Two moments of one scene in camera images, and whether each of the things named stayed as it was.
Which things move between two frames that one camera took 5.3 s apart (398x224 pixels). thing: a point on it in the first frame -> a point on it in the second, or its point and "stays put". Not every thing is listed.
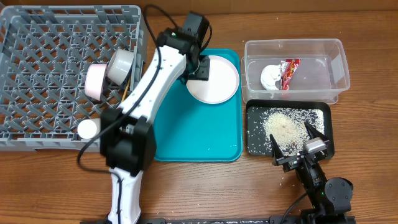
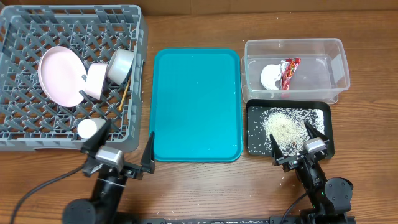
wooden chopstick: (126, 89) stays put
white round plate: (222, 85) -> (62, 76)
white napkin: (270, 74) stays put
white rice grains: (286, 125) stays put
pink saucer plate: (94, 80) stays put
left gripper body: (200, 70) -> (132, 170)
